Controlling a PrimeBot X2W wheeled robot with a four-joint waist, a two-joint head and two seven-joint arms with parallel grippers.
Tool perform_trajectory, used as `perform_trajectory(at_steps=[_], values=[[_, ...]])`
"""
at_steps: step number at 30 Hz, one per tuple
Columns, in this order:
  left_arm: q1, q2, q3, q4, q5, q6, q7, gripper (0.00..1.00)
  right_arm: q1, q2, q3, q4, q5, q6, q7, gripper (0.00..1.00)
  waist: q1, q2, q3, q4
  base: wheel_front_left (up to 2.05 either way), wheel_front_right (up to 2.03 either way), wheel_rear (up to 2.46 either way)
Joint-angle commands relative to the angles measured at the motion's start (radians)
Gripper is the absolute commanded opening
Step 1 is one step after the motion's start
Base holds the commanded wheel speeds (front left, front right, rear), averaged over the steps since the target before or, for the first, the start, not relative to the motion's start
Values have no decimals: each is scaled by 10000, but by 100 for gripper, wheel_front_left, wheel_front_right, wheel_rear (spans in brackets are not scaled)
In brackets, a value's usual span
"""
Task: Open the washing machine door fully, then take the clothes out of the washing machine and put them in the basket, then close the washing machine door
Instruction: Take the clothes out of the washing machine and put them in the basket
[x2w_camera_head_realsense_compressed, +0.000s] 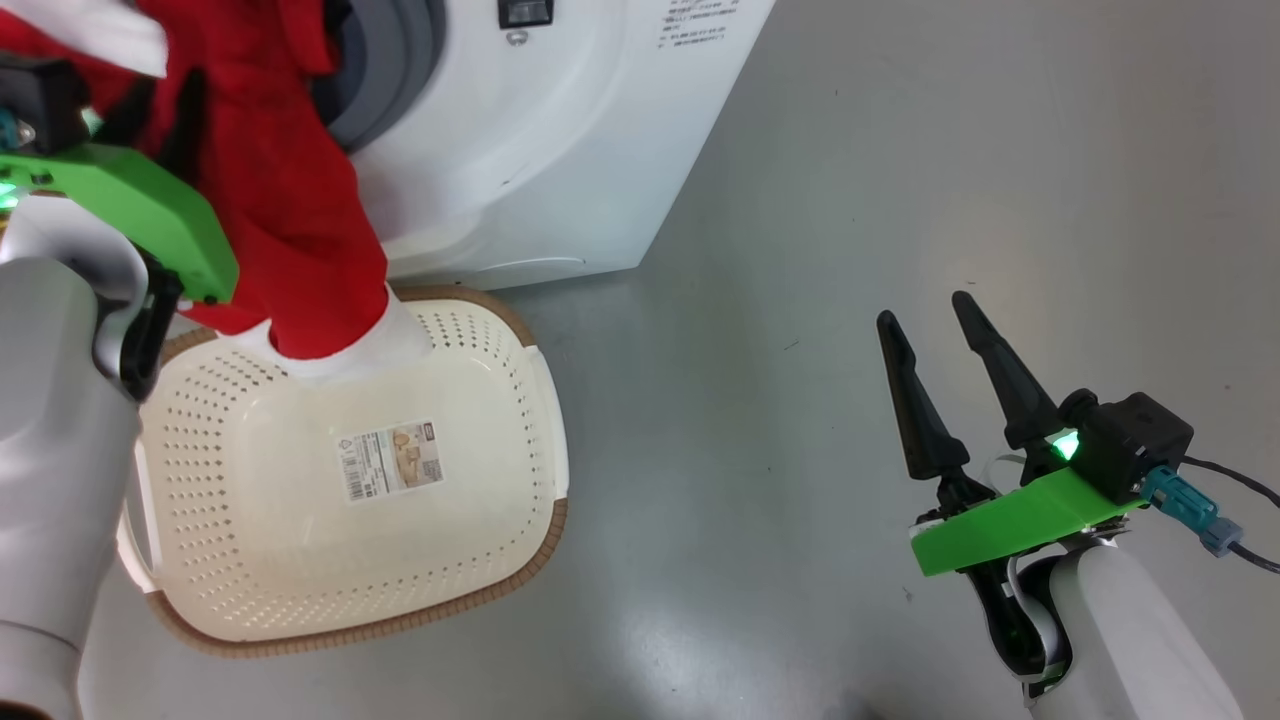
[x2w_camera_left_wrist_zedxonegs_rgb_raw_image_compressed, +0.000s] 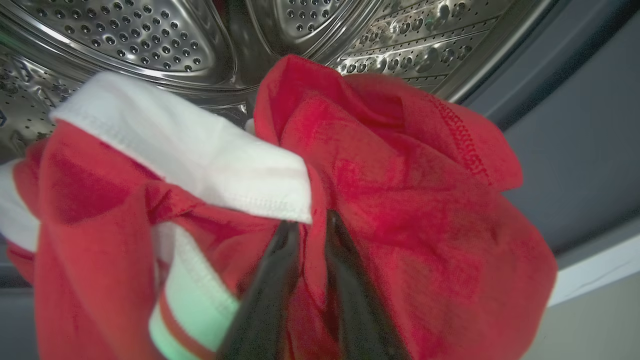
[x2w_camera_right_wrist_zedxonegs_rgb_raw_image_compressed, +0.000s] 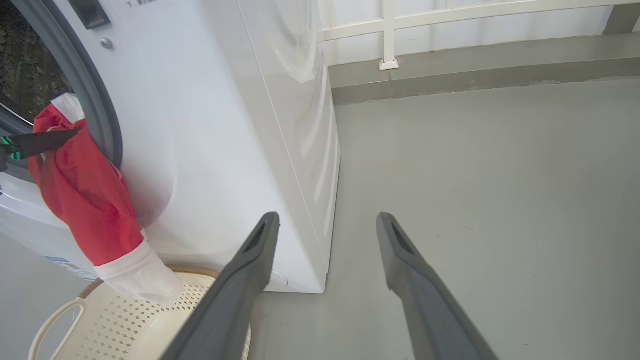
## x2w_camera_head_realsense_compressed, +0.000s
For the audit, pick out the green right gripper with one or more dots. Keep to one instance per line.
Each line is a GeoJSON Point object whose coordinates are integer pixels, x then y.
{"type": "Point", "coordinates": [1020, 520]}

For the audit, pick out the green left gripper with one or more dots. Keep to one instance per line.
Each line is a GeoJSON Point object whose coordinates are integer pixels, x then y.
{"type": "Point", "coordinates": [150, 215]}

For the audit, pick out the red and white garment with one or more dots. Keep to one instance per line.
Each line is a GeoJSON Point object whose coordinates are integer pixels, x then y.
{"type": "Point", "coordinates": [285, 200]}

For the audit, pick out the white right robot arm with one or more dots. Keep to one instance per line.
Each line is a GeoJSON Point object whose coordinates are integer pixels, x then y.
{"type": "Point", "coordinates": [1130, 640]}

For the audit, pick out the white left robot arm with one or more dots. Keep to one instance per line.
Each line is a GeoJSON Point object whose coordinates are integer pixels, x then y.
{"type": "Point", "coordinates": [50, 420]}

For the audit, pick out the grey rubber door gasket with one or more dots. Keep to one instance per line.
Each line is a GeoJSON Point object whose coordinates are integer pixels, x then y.
{"type": "Point", "coordinates": [385, 70]}

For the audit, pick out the white front-load washing machine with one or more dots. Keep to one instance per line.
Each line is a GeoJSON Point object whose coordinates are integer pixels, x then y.
{"type": "Point", "coordinates": [560, 150]}

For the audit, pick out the paper basket product label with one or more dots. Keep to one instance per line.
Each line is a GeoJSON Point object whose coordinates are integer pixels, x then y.
{"type": "Point", "coordinates": [390, 460]}

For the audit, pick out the cream perforated laundry basket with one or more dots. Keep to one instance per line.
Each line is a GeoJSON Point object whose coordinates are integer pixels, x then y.
{"type": "Point", "coordinates": [300, 560]}

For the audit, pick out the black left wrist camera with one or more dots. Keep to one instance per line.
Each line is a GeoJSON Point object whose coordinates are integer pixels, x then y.
{"type": "Point", "coordinates": [40, 100]}

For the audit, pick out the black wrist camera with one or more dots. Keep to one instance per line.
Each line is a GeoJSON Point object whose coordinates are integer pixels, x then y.
{"type": "Point", "coordinates": [1140, 440]}
{"type": "Point", "coordinates": [40, 100]}

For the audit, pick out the teal left camera connector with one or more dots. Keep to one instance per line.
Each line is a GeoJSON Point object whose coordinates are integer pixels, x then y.
{"type": "Point", "coordinates": [12, 130]}

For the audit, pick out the teal camera connector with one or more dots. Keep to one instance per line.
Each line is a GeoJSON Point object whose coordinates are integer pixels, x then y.
{"type": "Point", "coordinates": [12, 130]}
{"type": "Point", "coordinates": [1185, 505]}

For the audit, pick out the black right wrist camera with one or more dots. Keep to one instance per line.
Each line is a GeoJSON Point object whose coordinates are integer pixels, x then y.
{"type": "Point", "coordinates": [1140, 440]}

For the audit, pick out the teal right camera connector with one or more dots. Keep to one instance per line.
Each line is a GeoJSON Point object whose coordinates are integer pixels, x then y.
{"type": "Point", "coordinates": [1185, 505]}

